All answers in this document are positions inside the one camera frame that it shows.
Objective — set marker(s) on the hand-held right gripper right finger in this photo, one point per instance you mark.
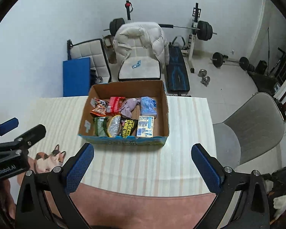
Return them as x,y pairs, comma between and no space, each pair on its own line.
205,169

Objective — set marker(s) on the striped pink cat-print tablecloth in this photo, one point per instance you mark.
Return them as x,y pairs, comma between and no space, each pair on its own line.
145,167

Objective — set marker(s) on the white barbell rack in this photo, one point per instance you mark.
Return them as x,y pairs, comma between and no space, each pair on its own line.
191,43

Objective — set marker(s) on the racked barbell with black plates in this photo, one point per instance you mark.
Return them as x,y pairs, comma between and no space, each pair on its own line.
205,29

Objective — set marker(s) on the red snack packet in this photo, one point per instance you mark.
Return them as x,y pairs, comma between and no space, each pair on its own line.
114,103

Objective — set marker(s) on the orange snack packet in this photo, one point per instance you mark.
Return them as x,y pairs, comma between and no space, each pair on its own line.
100,107

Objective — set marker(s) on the cardboard box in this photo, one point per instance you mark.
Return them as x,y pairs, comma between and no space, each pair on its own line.
124,90

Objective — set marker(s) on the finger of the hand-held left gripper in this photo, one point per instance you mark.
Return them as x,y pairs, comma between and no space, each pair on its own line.
33,133
7,125

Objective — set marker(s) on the dark low platform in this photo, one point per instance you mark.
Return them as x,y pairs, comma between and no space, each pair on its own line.
264,82

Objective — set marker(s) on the black yellow wipes packet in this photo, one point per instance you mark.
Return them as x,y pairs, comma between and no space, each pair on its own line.
128,128

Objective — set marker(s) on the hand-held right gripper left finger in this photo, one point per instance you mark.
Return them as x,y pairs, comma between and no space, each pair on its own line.
79,169

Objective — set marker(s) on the black blue weight bench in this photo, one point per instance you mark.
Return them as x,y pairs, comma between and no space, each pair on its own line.
177,74

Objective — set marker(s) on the white blue small carton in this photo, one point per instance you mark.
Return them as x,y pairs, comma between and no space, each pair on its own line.
145,126

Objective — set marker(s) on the person's left forearm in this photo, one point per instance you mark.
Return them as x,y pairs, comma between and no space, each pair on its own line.
2,195

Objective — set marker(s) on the white quilted black-frame chair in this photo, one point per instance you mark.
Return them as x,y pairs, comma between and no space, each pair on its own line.
90,50

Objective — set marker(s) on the black metal stand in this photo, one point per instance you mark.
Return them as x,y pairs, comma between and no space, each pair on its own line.
280,64

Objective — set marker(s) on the white cat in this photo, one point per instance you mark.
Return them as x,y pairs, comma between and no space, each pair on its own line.
282,201

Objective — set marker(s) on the brown cardboard piece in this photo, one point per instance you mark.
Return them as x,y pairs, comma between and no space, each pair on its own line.
108,45

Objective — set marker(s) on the blue board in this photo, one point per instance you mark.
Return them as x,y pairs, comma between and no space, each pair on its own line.
76,76

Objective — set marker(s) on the purple cloth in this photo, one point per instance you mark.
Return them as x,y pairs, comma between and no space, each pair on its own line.
128,106

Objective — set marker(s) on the yellow silver scourer packet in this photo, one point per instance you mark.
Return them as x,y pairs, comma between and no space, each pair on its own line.
114,126

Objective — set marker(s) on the green packet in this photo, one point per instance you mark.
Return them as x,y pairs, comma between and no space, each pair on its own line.
100,126

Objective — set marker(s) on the black weight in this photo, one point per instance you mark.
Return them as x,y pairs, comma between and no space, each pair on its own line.
261,66

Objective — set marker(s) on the small blue wrapper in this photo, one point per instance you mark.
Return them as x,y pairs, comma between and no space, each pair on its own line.
136,64

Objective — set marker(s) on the white padded chair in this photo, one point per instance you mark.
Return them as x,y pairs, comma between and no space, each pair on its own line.
145,72

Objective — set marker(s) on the blue tissue packet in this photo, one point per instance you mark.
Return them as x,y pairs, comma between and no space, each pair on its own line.
147,106

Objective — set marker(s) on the grey shell chair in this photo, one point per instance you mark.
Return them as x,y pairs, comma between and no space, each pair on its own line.
257,124

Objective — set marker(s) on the beige puffer jacket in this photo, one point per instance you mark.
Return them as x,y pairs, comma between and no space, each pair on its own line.
138,38

